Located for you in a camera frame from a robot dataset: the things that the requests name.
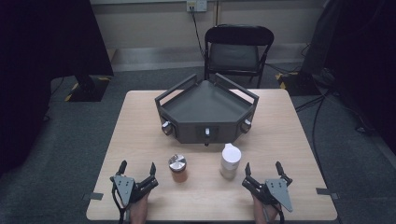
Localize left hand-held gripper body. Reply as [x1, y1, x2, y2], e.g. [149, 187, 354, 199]
[109, 174, 160, 208]

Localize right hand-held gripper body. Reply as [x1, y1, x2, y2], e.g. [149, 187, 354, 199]
[241, 175, 294, 214]

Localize white plastic bottle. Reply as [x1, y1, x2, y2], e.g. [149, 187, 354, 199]
[219, 142, 243, 181]

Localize glass jar with silver lid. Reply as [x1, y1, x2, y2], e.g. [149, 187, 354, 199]
[167, 153, 189, 184]

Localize dark grey corner rack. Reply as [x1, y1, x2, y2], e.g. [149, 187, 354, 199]
[154, 73, 261, 147]

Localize person's left hand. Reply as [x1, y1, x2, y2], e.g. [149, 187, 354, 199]
[128, 189, 152, 224]

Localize person's right hand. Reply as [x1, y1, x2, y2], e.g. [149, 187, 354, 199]
[251, 193, 282, 224]

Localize grey tape strip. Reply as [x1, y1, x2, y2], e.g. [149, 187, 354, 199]
[81, 191, 105, 202]
[315, 187, 341, 201]

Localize black stand base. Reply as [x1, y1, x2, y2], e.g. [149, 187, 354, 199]
[64, 74, 112, 104]
[275, 71, 322, 97]

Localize black folding chair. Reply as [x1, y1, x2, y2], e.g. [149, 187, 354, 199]
[203, 23, 276, 90]

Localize black curtain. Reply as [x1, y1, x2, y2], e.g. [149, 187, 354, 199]
[299, 0, 396, 154]
[0, 0, 115, 175]

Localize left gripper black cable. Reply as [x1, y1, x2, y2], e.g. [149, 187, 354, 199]
[110, 182, 129, 224]

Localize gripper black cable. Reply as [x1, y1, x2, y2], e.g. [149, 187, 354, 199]
[110, 182, 129, 224]
[273, 202, 287, 224]

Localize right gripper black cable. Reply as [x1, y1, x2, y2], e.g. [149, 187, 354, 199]
[273, 202, 287, 224]

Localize black floor cables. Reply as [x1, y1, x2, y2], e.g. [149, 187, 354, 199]
[294, 89, 332, 180]

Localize black wall socket cable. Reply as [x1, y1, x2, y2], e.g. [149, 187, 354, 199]
[190, 5, 207, 60]

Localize white wall socket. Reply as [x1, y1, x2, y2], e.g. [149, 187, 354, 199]
[186, 0, 208, 13]

